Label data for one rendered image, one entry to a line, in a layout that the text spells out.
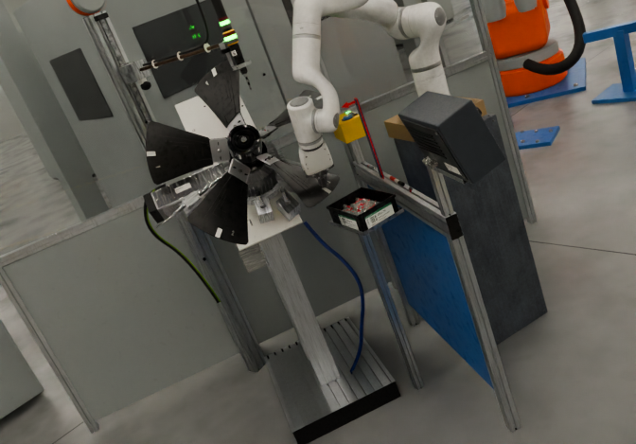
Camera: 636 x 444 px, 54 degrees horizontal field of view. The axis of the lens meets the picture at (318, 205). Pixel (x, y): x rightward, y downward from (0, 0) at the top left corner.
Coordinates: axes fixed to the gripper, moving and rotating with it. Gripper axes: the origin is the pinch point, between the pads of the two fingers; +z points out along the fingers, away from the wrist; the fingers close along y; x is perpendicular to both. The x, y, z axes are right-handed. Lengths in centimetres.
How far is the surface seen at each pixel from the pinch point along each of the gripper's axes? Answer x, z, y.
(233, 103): -35.0, -22.6, 16.2
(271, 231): -13.1, 21.1, 21.7
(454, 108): 53, -41, -26
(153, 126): -35, -26, 45
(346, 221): 6.2, 15.6, -3.0
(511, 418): 63, 80, -27
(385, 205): 11.7, 12.0, -16.4
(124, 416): -56, 124, 120
